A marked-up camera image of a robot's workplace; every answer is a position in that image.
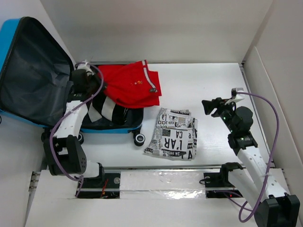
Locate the red polo shirt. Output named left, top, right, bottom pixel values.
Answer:
left=98, top=60, right=162, bottom=109

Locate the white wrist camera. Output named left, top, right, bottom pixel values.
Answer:
left=225, top=87, right=244, bottom=105
left=75, top=61, right=97, bottom=75

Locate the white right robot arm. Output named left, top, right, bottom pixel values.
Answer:
left=202, top=97, right=300, bottom=227

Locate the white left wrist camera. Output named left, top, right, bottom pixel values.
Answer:
left=75, top=61, right=97, bottom=75

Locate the blue hard-shell suitcase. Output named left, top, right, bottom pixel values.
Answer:
left=0, top=17, right=145, bottom=146

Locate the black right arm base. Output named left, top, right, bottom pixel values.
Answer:
left=199, top=172, right=242, bottom=199

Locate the black and white striped garment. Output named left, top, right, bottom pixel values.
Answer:
left=88, top=92, right=128, bottom=125

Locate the aluminium mounting rail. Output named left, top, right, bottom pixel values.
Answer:
left=104, top=165, right=221, bottom=171

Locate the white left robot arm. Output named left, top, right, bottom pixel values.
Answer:
left=43, top=66, right=103, bottom=183

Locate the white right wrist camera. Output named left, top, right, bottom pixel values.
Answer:
left=225, top=87, right=244, bottom=105

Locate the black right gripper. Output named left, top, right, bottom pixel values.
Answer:
left=201, top=97, right=237, bottom=133

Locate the newspaper print garment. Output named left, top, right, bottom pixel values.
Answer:
left=144, top=108, right=198, bottom=161

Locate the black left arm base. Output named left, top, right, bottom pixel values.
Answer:
left=77, top=173, right=121, bottom=199

